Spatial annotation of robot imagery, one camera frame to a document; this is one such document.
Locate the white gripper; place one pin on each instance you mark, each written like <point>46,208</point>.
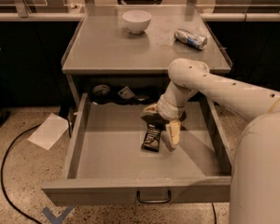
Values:
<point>168,110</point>

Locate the white tag card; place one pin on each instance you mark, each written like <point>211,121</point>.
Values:
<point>126,93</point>

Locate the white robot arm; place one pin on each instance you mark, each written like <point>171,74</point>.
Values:
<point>255,177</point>

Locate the black rxbar chocolate wrapper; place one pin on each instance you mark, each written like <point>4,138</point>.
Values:
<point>152,138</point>

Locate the crumpled silver blue snack bag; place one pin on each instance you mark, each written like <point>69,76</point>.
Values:
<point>189,38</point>

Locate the white ceramic bowl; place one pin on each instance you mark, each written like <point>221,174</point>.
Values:
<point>137,21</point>

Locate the grey cabinet counter unit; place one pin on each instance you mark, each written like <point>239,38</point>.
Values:
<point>102,45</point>

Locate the black metal drawer handle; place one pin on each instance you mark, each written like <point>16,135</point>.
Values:
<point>153,198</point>

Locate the dark clutter behind drawer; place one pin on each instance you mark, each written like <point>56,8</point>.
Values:
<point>104,94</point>

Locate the grey open top drawer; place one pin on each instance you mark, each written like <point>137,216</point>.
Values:
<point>105,163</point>

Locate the white paper sheet on floor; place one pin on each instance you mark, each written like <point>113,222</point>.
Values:
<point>49,132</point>

